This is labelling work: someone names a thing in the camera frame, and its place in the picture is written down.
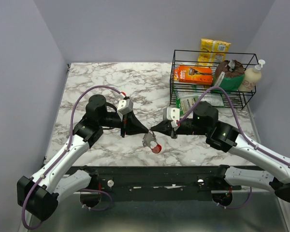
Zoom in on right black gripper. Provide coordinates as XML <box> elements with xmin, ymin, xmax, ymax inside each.
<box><xmin>150</xmin><ymin>117</ymin><xmax>209</xmax><ymax>139</ymax></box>

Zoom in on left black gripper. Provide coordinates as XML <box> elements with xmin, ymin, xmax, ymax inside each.
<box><xmin>99</xmin><ymin>109</ymin><xmax>149</xmax><ymax>138</ymax></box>

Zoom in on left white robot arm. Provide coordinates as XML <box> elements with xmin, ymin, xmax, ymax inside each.
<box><xmin>17</xmin><ymin>94</ymin><xmax>148</xmax><ymax>221</ymax></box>

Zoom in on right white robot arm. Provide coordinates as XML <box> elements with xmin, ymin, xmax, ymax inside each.
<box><xmin>151</xmin><ymin>101</ymin><xmax>290</xmax><ymax>203</ymax></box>

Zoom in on green white flat pouch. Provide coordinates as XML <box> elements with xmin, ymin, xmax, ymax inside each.
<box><xmin>175</xmin><ymin>91</ymin><xmax>224</xmax><ymax>116</ymax></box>

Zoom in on orange razor box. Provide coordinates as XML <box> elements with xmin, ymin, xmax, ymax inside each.
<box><xmin>174</xmin><ymin>65</ymin><xmax>213</xmax><ymax>86</ymax></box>

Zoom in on brown green bag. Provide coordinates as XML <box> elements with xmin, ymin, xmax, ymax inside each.
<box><xmin>213</xmin><ymin>59</ymin><xmax>245</xmax><ymax>92</ymax></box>

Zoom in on yellow snack packet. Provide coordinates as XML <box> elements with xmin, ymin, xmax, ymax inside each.
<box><xmin>198</xmin><ymin>38</ymin><xmax>231</xmax><ymax>66</ymax></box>

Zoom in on cream lotion pump bottle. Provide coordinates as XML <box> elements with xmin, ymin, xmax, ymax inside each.
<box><xmin>238</xmin><ymin>59</ymin><xmax>266</xmax><ymax>92</ymax></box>

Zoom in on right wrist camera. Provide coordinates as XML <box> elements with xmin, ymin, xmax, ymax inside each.
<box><xmin>162</xmin><ymin>107</ymin><xmax>180</xmax><ymax>128</ymax></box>

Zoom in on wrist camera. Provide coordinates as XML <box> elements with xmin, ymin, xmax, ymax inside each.
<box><xmin>162</xmin><ymin>107</ymin><xmax>180</xmax><ymax>128</ymax></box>
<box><xmin>117</xmin><ymin>99</ymin><xmax>133</xmax><ymax>116</ymax></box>

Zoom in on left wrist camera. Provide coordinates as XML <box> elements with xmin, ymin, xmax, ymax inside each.
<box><xmin>117</xmin><ymin>99</ymin><xmax>133</xmax><ymax>116</ymax></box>

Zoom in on black mounting base rail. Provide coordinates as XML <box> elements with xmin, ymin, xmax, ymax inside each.
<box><xmin>40</xmin><ymin>163</ymin><xmax>242</xmax><ymax>203</ymax></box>

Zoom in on black wire basket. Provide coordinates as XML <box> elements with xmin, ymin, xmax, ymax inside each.
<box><xmin>169</xmin><ymin>49</ymin><xmax>259</xmax><ymax>111</ymax></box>

